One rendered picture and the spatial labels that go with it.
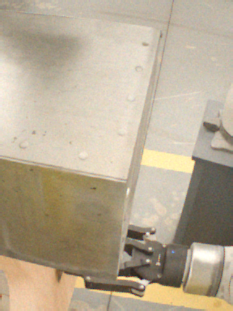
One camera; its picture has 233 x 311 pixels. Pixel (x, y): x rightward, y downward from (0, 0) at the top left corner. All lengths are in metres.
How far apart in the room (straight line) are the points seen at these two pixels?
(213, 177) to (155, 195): 0.73
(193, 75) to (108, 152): 2.56
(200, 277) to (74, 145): 0.49
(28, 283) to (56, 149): 0.39
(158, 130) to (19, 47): 2.10
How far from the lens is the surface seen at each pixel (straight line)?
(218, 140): 1.47
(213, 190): 1.55
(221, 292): 0.78
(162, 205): 2.17
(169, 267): 0.76
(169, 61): 2.92
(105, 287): 0.76
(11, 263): 0.60
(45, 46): 0.39
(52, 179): 0.31
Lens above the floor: 1.75
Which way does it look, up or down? 48 degrees down
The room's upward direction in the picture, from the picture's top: 4 degrees clockwise
